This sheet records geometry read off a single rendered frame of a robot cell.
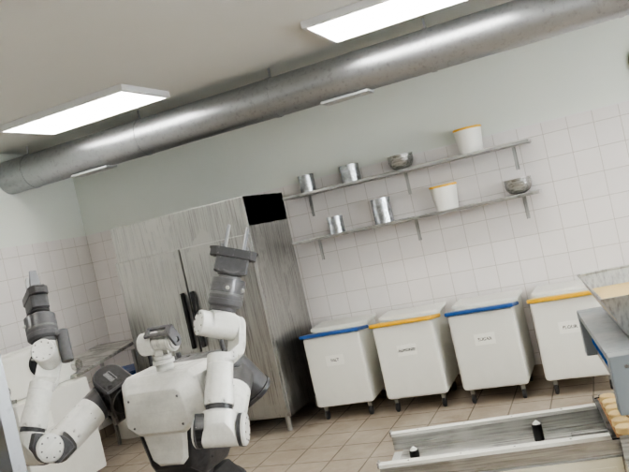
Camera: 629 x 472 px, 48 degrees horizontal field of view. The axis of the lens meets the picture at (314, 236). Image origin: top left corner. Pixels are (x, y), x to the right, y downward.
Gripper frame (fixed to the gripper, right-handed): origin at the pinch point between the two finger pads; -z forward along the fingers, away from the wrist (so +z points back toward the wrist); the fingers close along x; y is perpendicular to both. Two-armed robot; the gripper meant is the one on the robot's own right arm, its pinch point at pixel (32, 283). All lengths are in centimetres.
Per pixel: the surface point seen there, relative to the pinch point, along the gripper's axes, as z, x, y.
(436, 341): -9, -208, -354
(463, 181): -130, -160, -412
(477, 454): 88, 35, -109
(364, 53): -207, -100, -294
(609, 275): 48, 66, -170
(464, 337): -3, -188, -365
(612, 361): 78, 88, -117
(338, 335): -46, -267, -308
